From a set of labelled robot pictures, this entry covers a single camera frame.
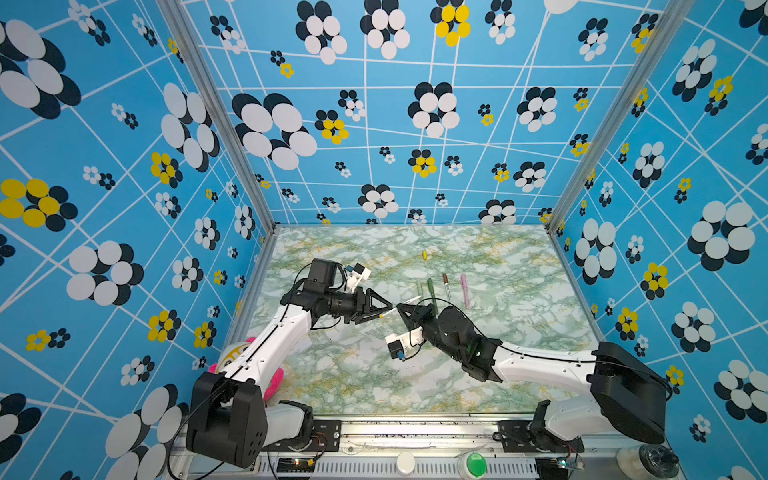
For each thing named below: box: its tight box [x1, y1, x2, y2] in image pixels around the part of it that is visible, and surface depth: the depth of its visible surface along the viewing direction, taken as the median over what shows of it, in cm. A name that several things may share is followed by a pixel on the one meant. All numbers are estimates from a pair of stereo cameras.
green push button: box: [457, 451, 489, 480], surface depth 63 cm
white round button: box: [396, 451, 415, 476], surface depth 66 cm
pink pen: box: [460, 274, 470, 309], surface depth 104 cm
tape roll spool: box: [616, 444, 680, 480], surface depth 63 cm
